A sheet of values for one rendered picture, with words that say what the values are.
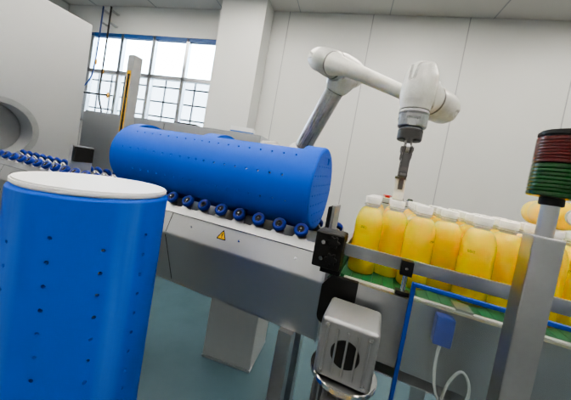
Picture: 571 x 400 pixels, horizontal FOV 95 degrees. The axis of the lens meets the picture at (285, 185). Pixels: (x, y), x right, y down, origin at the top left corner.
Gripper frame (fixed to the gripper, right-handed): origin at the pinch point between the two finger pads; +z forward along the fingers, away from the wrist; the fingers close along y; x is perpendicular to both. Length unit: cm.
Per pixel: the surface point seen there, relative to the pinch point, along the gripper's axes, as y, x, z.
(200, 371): -23, -78, 113
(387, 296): 28.2, 1.1, 24.5
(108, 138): -105, -298, -4
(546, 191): 43.9, 17.9, -3.3
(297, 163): 17.7, -29.8, -2.9
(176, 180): 18, -75, 10
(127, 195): 57, -49, 10
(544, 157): 43.0, 17.1, -8.3
